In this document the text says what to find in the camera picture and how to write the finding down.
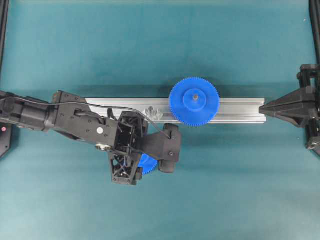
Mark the black camera cable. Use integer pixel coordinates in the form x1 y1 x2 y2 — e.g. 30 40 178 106
0 96 173 140

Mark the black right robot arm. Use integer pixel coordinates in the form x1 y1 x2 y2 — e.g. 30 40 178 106
259 64 320 155

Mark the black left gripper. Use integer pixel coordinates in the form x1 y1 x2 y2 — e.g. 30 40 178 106
52 91 148 186

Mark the black frame post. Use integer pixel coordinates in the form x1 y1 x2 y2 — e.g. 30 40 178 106
0 0 10 73
309 0 320 64

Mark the silver aluminium extrusion rail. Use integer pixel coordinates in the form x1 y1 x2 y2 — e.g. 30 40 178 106
85 97 267 124

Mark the large blue plastic gear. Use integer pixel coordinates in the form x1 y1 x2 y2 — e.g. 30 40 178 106
168 77 220 127

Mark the small blue plastic gear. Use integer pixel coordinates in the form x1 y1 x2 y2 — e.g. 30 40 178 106
137 153 158 175

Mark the steel shaft with clear bracket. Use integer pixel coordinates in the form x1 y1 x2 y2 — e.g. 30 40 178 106
143 106 164 121

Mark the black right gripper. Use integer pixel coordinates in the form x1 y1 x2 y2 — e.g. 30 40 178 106
259 64 320 128

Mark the black left frame post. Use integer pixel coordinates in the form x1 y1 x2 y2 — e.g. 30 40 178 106
0 0 10 73

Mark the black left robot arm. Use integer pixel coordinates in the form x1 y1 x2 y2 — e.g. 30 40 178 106
0 91 148 185

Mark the black right frame post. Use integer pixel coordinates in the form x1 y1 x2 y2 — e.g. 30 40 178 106
309 0 320 64

